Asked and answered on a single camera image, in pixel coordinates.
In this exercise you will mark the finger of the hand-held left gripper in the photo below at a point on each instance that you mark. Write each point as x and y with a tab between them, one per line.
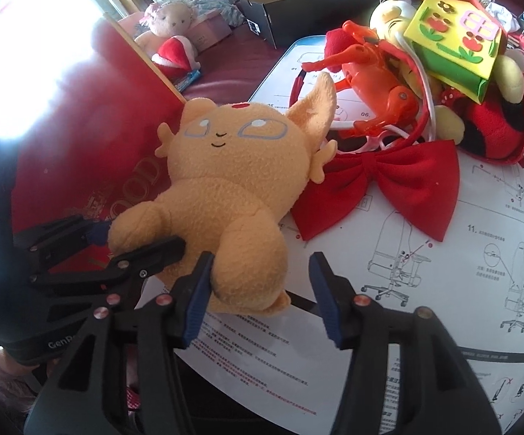
153	256
96	233

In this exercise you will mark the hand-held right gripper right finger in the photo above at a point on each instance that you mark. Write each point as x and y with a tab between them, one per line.
327	301

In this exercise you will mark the pale pink box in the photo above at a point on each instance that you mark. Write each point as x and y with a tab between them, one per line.
212	31

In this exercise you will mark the red fabric bow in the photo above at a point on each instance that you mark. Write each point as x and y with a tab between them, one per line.
407	185

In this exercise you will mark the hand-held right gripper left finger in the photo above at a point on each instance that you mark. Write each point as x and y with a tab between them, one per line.
195	301

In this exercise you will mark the beige teddy bear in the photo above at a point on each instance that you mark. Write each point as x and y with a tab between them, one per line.
171	18

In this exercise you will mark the dark red desktop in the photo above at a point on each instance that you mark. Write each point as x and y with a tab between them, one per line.
234	68

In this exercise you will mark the blue packet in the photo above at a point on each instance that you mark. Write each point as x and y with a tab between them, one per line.
187	78

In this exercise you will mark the white crumpled cloth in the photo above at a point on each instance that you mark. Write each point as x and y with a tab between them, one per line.
504	16

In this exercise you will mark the patterned grey cloth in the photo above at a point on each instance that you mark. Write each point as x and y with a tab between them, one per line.
218	9

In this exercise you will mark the red box with gold lettering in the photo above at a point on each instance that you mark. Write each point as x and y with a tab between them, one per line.
107	122

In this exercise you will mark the orange plush toy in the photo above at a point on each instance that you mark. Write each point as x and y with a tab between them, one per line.
225	181

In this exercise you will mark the red white santa hat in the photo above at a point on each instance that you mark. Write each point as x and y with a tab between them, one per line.
175	52

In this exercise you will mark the green toy box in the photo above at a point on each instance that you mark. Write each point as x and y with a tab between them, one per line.
452	50

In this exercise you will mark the black cardboard box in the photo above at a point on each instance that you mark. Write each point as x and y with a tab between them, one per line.
316	13

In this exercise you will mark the orange plastic toy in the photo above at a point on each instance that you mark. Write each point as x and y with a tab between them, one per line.
370	81

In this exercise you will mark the red black plush toy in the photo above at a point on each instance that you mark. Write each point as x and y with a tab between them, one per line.
493	127

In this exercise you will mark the white instruction sheet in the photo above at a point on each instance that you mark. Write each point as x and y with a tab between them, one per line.
470	244

